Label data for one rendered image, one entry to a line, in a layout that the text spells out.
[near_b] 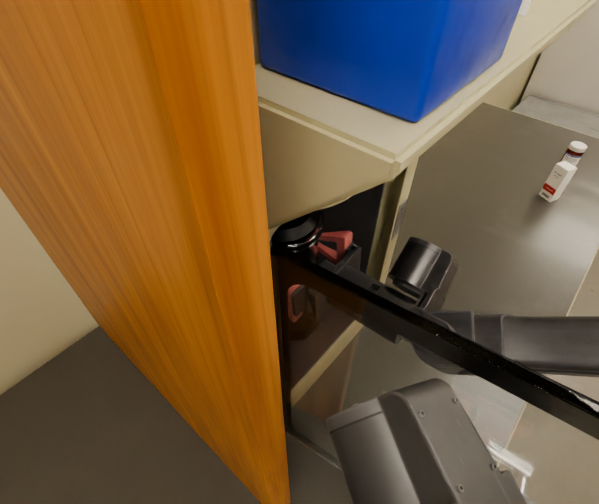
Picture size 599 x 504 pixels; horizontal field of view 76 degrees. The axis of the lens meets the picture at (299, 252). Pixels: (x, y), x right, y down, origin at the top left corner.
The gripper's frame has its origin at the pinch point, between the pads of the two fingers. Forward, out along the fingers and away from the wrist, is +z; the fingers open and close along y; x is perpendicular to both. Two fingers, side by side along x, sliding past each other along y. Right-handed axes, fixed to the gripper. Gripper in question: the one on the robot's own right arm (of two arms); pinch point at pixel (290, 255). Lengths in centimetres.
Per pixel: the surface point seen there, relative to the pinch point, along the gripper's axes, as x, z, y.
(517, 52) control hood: -32.3, -21.9, 0.6
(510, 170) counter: 27, -13, -82
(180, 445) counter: 22.7, 2.6, 27.0
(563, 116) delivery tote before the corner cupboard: 93, -6, -272
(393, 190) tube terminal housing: -5.2, -7.5, -16.2
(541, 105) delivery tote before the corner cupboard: 92, 11, -279
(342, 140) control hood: -32.6, -19.1, 15.1
